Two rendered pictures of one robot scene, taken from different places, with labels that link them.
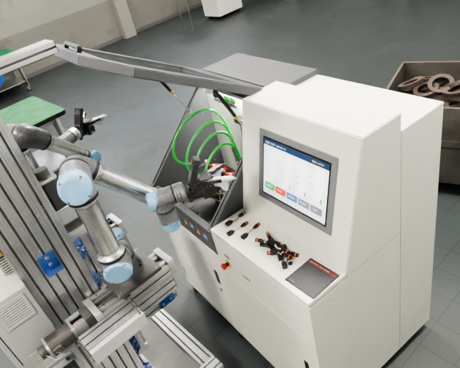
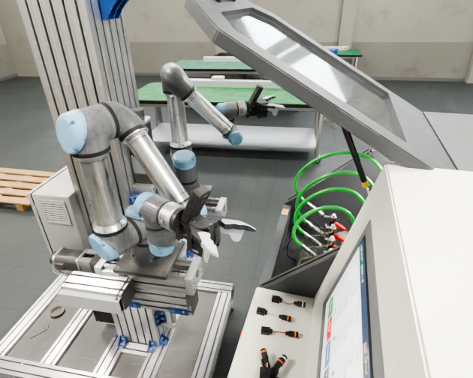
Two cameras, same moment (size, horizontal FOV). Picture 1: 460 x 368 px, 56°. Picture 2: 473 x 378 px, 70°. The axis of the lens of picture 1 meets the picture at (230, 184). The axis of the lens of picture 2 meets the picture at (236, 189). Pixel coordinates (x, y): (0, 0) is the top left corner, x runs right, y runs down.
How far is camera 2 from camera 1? 118 cm
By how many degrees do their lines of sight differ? 39
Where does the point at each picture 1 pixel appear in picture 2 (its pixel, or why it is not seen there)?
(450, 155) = not seen: outside the picture
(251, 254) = (241, 360)
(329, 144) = (395, 355)
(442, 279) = not seen: outside the picture
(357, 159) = not seen: outside the picture
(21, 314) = (59, 217)
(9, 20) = (375, 30)
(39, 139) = (177, 88)
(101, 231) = (91, 196)
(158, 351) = (185, 338)
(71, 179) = (64, 119)
